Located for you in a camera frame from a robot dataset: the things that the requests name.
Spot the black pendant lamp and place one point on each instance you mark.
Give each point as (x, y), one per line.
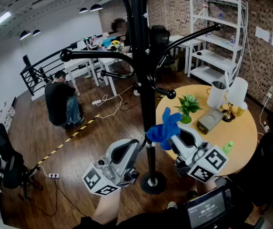
(25, 35)
(96, 7)
(83, 10)
(36, 32)

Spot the white shade table lamp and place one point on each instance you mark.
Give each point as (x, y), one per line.
(237, 92)

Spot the white electric kettle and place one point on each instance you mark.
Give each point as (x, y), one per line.
(216, 96)

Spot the person's left forearm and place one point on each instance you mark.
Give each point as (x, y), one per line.
(107, 209)

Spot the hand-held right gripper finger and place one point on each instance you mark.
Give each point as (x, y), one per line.
(195, 137)
(179, 149)

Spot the white spray bottle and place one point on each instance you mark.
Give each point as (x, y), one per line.
(205, 8)

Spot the clear water bottle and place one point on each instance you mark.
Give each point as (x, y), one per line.
(232, 39)
(220, 13)
(208, 34)

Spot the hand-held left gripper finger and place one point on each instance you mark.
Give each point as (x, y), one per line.
(117, 147)
(132, 159)

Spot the stack of white boxes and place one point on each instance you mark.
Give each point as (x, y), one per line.
(7, 114)

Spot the blue cloth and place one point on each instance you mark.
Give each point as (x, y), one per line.
(164, 130)

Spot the black chest-mounted screen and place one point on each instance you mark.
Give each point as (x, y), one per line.
(206, 211)

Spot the yellow drink cup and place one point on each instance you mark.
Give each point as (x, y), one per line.
(241, 110)

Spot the small white square table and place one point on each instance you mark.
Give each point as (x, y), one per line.
(186, 42)

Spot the black coat rack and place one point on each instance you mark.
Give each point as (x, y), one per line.
(145, 92)

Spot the person's shoe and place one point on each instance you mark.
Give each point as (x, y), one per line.
(172, 205)

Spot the yellow flower bunch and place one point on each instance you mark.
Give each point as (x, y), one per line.
(115, 42)

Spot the green potted plant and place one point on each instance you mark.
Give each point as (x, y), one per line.
(188, 105)

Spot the grey metal box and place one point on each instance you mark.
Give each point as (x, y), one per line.
(210, 120)

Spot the cardboard box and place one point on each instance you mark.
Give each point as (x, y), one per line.
(176, 64)

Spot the black office chair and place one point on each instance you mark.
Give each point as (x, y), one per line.
(10, 156)
(272, 163)
(161, 36)

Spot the white metal shelving unit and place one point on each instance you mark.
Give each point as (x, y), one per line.
(219, 56)

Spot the yellow black striped floor tape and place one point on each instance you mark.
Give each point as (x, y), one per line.
(66, 141)

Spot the black stair railing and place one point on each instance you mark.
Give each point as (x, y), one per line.
(26, 61)

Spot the blue plastic box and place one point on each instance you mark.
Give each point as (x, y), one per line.
(107, 42)

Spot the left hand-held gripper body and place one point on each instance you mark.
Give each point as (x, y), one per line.
(98, 180)

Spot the round wooden table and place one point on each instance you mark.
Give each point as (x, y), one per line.
(234, 139)

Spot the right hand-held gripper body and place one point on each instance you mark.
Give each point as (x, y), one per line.
(207, 163)

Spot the person's right forearm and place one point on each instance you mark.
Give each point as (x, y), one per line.
(205, 187)

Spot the white desk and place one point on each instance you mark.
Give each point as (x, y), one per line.
(110, 61)
(76, 63)

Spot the green plastic bottle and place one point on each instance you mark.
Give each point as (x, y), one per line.
(227, 148)

